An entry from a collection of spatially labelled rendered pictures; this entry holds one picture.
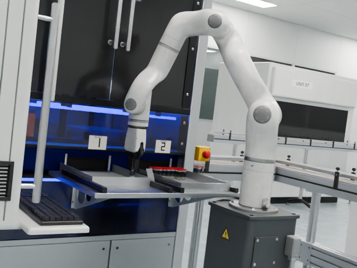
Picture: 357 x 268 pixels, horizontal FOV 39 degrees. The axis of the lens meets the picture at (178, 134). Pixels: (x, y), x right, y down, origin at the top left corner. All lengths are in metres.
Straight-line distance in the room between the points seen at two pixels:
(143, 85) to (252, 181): 0.56
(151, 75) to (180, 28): 0.22
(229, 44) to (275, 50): 7.26
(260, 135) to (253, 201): 0.25
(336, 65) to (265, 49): 1.93
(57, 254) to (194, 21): 1.13
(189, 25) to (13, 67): 0.77
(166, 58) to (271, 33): 7.24
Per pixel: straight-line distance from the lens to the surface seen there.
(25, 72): 1.53
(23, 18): 1.54
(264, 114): 1.86
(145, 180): 2.08
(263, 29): 9.08
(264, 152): 1.93
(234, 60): 1.96
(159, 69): 2.03
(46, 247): 2.26
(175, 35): 2.03
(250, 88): 1.97
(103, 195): 1.85
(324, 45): 10.22
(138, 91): 1.98
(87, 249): 2.34
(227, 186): 2.19
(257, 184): 1.94
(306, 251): 2.97
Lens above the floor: 1.22
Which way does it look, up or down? 3 degrees down
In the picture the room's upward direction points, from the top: 7 degrees clockwise
